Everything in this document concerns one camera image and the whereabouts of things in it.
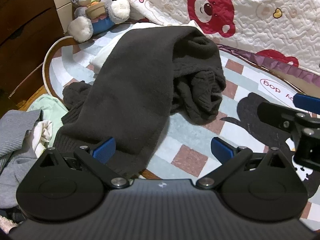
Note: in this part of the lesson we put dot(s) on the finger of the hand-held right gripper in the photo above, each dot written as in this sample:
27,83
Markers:
306,101
273,115

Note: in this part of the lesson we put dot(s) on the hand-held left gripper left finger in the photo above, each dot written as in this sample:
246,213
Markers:
103,151

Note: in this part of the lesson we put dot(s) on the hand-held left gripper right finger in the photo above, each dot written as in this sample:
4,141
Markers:
221,151

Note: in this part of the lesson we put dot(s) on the dark brown knit sweater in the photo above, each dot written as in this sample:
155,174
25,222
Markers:
130,80

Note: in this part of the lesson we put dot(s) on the checkered rug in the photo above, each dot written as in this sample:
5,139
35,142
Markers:
190,135

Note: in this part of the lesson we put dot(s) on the small white cloth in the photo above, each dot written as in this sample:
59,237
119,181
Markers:
42,132

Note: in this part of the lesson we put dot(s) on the mint green garment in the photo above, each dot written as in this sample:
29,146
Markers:
50,105

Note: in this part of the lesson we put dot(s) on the grey ribbed garment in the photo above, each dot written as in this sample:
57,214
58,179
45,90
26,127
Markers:
15,130

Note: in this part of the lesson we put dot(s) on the white quilt with red bears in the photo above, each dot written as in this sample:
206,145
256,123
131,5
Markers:
262,17

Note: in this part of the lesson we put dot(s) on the light grey garment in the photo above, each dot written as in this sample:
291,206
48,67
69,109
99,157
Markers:
12,180

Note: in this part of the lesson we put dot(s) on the white garment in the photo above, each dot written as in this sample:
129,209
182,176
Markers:
105,55

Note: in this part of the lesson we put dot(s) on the cream drawer cabinet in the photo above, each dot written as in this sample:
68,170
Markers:
63,12

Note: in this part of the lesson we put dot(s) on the dark wooden dresser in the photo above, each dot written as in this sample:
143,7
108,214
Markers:
25,17

